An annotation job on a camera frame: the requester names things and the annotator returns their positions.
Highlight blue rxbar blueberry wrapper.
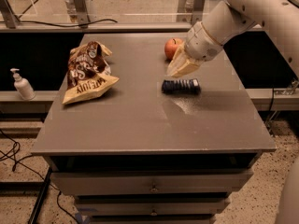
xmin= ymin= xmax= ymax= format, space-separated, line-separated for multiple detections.
xmin=162 ymin=78 xmax=201 ymax=94

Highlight brown chip bag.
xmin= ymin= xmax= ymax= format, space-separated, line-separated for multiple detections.
xmin=63 ymin=41 xmax=119 ymax=105

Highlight black cable on rail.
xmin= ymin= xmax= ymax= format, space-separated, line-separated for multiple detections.
xmin=19 ymin=18 xmax=119 ymax=29

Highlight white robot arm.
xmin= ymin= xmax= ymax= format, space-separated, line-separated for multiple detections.
xmin=167 ymin=0 xmax=299 ymax=77

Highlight grey metal rail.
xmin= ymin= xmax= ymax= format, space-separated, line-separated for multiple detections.
xmin=0 ymin=21 xmax=192 ymax=34

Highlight grey drawer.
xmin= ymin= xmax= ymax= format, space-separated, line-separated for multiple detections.
xmin=75 ymin=197 xmax=230 ymax=216
xmin=51 ymin=169 xmax=253 ymax=196

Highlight right metal bracket post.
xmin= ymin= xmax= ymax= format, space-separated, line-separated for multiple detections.
xmin=177 ymin=0 xmax=206 ymax=24

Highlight red apple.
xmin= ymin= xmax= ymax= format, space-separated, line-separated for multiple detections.
xmin=164 ymin=38 xmax=183 ymax=60

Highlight grey drawer cabinet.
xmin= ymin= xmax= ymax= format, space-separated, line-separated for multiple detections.
xmin=33 ymin=33 xmax=275 ymax=224

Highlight top grey drawer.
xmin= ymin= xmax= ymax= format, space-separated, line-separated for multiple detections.
xmin=51 ymin=169 xmax=253 ymax=196

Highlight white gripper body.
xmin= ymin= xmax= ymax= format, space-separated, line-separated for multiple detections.
xmin=184 ymin=21 xmax=222 ymax=61

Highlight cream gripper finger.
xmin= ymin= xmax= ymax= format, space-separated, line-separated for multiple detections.
xmin=170 ymin=58 xmax=203 ymax=78
xmin=166 ymin=45 xmax=187 ymax=76

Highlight left metal bracket post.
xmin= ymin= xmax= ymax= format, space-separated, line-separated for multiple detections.
xmin=64 ymin=0 xmax=90 ymax=28

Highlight white pump lotion bottle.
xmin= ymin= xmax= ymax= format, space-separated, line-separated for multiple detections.
xmin=10 ymin=68 xmax=36 ymax=100

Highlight black floor cables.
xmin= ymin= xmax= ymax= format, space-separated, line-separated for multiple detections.
xmin=0 ymin=128 xmax=81 ymax=224

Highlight metal bracket post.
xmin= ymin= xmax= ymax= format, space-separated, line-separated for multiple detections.
xmin=64 ymin=0 xmax=90 ymax=28
xmin=177 ymin=0 xmax=206 ymax=24

